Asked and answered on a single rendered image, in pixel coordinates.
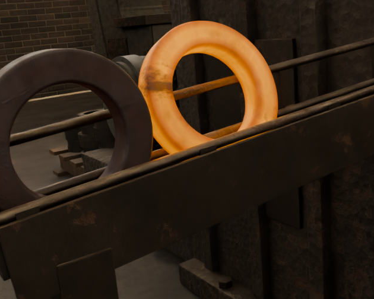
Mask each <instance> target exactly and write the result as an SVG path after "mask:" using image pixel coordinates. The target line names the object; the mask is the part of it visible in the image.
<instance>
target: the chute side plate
mask: <svg viewBox="0 0 374 299"><path fill-rule="evenodd" d="M373 154H374V94H372V95H371V96H367V97H364V98H361V99H359V100H356V101H353V102H351V103H347V104H344V105H342V106H339V107H336V108H333V109H331V110H327V111H325V112H322V113H319V114H316V115H313V116H311V117H307V118H305V119H302V120H299V121H297V122H294V123H291V124H288V125H285V126H282V127H280V128H277V129H274V130H271V131H268V132H265V133H262V134H260V135H257V136H254V137H251V138H248V139H246V140H243V141H240V142H237V143H235V144H231V145H228V146H226V147H223V148H220V149H217V150H215V151H211V152H208V153H206V154H203V155H200V156H197V157H195V158H191V159H189V160H186V161H183V162H181V163H177V164H175V165H172V166H169V167H166V168H163V169H161V170H157V171H155V172H152V173H149V174H146V175H144V176H141V177H138V178H136V179H132V180H129V181H127V182H124V183H121V184H118V185H116V186H112V187H109V188H107V189H104V190H101V191H98V192H96V193H92V194H90V195H87V196H84V197H82V198H79V199H76V200H73V201H70V202H67V203H64V204H62V205H59V206H56V207H53V208H50V209H47V210H45V211H42V212H39V213H36V214H33V215H31V216H28V217H25V218H22V219H20V220H16V221H13V222H11V223H8V224H5V225H2V226H0V242H1V246H2V250H3V253H4V257H5V261H6V263H7V267H8V271H9V275H10V278H11V282H12V286H13V288H14V292H15V296H16V299H48V298H51V297H53V296H55V295H58V294H60V290H59V282H58V276H57V271H56V266H57V265H60V264H62V263H65V262H69V261H71V260H74V259H78V258H80V257H83V256H86V255H90V254H92V253H95V252H99V251H101V250H104V249H108V248H112V253H113V261H114V266H115V269H116V268H119V267H121V266H123V265H126V264H127V263H130V262H132V261H134V260H137V259H139V258H141V257H143V256H146V255H148V254H150V253H152V252H155V251H157V250H159V249H162V248H164V247H166V246H168V245H170V244H173V243H175V242H177V241H179V240H182V239H184V238H186V237H189V236H191V235H193V234H195V233H198V232H200V231H202V230H204V229H206V228H209V227H211V226H213V225H216V224H218V223H220V222H222V221H225V220H227V219H229V218H231V217H233V216H236V215H238V214H241V213H243V212H245V211H247V210H249V209H252V208H254V207H256V206H258V205H260V204H263V203H265V202H268V201H270V200H272V199H274V198H276V197H279V196H281V195H283V194H285V193H288V192H290V191H292V190H295V189H297V188H299V187H301V186H304V185H306V184H308V183H310V182H312V181H315V180H317V179H320V178H321V177H324V176H326V175H328V174H331V173H333V172H335V171H337V170H339V169H342V168H344V167H347V166H349V165H350V164H353V163H355V162H358V161H360V160H362V159H364V158H366V157H369V156H371V155H373Z"/></svg>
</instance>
